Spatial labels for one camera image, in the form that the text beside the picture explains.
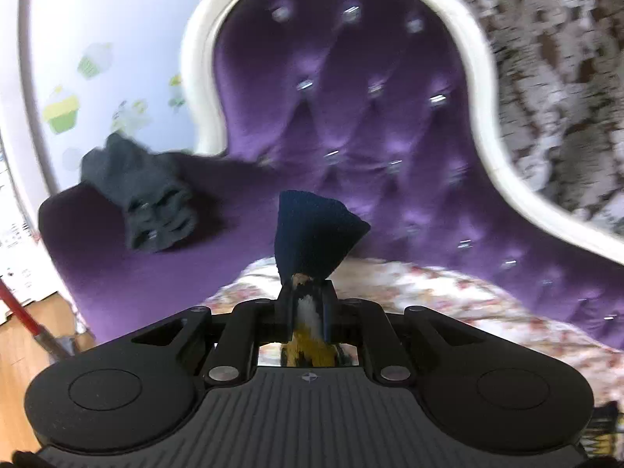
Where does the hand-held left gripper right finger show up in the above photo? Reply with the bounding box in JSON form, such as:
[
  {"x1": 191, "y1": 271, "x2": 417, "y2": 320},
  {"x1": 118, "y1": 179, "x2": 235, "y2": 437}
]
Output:
[{"x1": 321, "y1": 280, "x2": 489, "y2": 387}]

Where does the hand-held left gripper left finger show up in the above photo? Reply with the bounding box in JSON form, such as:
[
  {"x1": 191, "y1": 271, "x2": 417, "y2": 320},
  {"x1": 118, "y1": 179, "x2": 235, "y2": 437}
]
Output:
[{"x1": 131, "y1": 277, "x2": 299, "y2": 387}]

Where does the navy yellow patterned garment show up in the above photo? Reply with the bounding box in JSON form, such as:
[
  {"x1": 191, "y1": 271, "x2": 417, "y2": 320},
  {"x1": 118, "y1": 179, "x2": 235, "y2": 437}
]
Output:
[{"x1": 273, "y1": 190, "x2": 371, "y2": 369}]

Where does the white floral blanket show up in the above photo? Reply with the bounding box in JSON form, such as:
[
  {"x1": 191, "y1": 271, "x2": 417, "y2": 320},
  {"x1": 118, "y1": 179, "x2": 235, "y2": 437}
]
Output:
[{"x1": 202, "y1": 256, "x2": 624, "y2": 405}]

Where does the dark grey clothing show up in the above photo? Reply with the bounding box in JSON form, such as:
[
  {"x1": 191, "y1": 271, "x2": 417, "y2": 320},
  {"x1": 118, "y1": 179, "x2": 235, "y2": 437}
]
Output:
[{"x1": 79, "y1": 131, "x2": 230, "y2": 254}]

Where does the white dotted panel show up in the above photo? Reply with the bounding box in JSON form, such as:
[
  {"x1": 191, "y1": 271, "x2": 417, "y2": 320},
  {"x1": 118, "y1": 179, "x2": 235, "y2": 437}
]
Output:
[{"x1": 0, "y1": 146, "x2": 44, "y2": 303}]

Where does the brown white patterned curtain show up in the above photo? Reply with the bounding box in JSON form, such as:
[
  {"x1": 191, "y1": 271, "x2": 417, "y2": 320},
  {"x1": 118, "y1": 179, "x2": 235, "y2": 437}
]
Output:
[{"x1": 423, "y1": 0, "x2": 624, "y2": 236}]

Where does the purple tufted sofa white frame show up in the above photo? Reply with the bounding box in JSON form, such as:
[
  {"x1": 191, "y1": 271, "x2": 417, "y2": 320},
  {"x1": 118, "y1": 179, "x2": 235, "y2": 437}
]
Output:
[{"x1": 38, "y1": 0, "x2": 624, "y2": 347}]

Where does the small green cupcake wall sticker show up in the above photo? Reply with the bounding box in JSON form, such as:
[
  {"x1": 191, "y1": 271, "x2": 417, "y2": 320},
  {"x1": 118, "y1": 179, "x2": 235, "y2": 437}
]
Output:
[
  {"x1": 168, "y1": 74, "x2": 186, "y2": 108},
  {"x1": 112, "y1": 100, "x2": 148, "y2": 133}
]

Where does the large green cupcake wall sticker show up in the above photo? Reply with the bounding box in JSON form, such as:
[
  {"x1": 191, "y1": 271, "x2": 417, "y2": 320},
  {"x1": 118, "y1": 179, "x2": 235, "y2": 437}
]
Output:
[
  {"x1": 76, "y1": 41, "x2": 115, "y2": 80},
  {"x1": 43, "y1": 86, "x2": 80, "y2": 135}
]

